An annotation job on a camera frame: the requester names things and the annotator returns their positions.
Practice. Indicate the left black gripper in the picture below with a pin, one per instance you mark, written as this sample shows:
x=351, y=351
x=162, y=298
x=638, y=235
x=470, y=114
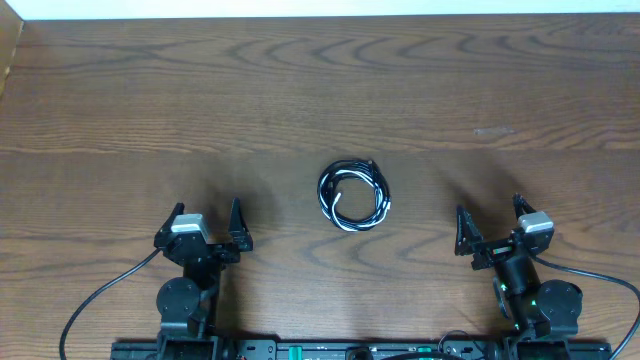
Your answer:
x=240, y=237

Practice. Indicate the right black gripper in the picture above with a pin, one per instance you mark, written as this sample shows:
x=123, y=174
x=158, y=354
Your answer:
x=466, y=246

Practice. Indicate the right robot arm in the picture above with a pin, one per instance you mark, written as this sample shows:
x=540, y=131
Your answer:
x=544, y=314

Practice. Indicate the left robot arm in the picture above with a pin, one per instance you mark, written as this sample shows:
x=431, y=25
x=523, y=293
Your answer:
x=188, y=304

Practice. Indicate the cardboard panel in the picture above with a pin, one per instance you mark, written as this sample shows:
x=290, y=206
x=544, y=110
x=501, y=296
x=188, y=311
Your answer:
x=11, y=27

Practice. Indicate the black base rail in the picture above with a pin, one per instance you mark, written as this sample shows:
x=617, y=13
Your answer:
x=266, y=349

